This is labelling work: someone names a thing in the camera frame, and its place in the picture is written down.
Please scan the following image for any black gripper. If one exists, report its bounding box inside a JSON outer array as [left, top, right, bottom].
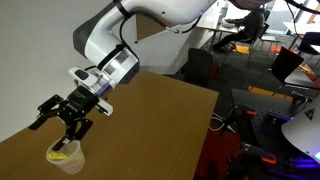
[[28, 85, 102, 152]]

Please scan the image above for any yellow marker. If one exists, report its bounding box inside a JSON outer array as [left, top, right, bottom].
[[47, 151, 70, 161]]

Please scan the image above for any translucent plastic measuring cup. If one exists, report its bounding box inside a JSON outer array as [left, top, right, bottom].
[[45, 137, 87, 176]]

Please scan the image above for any black office chair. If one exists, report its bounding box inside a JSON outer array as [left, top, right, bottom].
[[185, 48, 216, 89]]

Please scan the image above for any light office desk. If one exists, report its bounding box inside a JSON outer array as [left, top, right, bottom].
[[195, 18, 242, 36]]

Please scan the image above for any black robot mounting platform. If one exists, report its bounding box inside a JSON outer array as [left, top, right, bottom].
[[229, 88, 320, 180]]

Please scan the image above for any seated person in dark hoodie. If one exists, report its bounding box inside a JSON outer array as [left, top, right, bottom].
[[212, 7, 265, 52]]

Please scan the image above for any black chair with thin legs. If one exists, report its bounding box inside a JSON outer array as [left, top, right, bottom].
[[249, 46, 305, 93]]

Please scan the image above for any white table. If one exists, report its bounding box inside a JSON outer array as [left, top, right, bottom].
[[283, 21, 320, 36]]

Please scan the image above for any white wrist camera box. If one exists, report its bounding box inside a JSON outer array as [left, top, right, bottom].
[[67, 66, 115, 117]]

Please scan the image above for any brown wall board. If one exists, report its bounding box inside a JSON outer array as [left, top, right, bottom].
[[134, 13, 168, 42]]

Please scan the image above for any white cable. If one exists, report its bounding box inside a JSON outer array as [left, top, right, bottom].
[[208, 112, 228, 133]]

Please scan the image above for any black clamp with orange handle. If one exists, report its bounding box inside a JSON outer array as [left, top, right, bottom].
[[244, 109, 258, 118], [238, 142, 278, 166]]

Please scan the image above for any dark chair with metal frame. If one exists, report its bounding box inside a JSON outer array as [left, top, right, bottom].
[[233, 22, 282, 57]]

